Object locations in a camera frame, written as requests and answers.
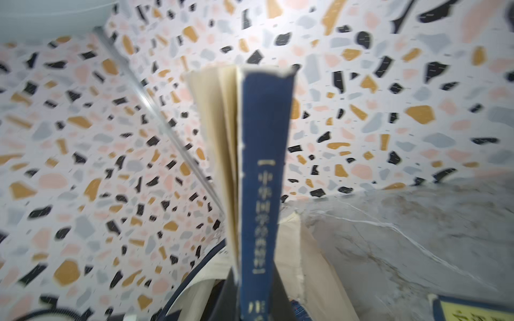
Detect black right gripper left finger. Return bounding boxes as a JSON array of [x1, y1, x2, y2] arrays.
[[208, 270, 240, 321]]

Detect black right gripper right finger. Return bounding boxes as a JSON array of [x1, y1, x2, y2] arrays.
[[273, 267, 297, 321]]

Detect beige canvas floral tote bag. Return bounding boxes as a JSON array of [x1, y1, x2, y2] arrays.
[[153, 213, 358, 320]]

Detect blue book yellow label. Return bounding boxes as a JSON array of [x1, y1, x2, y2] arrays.
[[428, 294, 513, 321]]

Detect blue book barcode back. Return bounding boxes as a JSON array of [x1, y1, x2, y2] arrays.
[[187, 65, 297, 320]]

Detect black corrugated cable left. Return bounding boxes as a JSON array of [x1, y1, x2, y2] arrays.
[[11, 306, 81, 321]]

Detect aluminium corner frame post left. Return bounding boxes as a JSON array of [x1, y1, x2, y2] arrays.
[[93, 27, 227, 218]]

